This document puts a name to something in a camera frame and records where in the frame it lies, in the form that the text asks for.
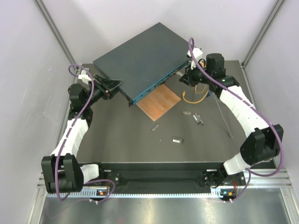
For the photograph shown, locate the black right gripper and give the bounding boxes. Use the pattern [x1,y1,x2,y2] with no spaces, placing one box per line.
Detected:
[179,61,212,88]

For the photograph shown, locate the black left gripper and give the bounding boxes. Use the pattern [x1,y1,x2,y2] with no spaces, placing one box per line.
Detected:
[84,74,123,107]

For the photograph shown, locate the grey ethernet cable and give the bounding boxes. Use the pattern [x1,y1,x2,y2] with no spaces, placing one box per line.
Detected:
[210,93,234,139]

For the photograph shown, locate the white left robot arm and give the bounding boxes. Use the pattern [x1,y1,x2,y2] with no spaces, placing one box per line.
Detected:
[41,75,123,194]

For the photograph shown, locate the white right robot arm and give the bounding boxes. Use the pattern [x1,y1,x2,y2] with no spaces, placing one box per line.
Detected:
[180,49,284,185]

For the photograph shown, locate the dark transceiver module pair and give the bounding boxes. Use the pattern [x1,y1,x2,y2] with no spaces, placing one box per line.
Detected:
[193,113,204,125]

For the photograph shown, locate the wooden board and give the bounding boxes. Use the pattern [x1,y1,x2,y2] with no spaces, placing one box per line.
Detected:
[137,84,181,121]

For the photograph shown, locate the silver transceiver module bottom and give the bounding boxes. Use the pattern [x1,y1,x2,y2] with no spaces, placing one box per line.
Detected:
[172,137,184,144]

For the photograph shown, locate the yellow ethernet cable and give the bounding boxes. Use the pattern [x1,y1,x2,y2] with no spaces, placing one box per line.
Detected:
[182,59,210,104]

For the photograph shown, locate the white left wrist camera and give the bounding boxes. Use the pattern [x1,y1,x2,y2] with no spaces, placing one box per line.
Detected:
[78,69,92,85]

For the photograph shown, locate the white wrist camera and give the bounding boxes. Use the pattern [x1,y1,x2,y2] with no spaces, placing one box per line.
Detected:
[187,48,203,70]
[78,69,92,85]

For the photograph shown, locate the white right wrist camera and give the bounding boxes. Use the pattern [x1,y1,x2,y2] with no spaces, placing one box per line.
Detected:
[187,48,203,70]

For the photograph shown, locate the dark blue network switch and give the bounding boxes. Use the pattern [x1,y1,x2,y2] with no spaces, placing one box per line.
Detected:
[93,22,189,106]

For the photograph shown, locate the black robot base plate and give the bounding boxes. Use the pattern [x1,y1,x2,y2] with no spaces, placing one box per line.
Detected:
[95,162,246,194]

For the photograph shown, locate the grey slotted cable duct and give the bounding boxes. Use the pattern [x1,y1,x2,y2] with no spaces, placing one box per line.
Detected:
[75,187,234,199]

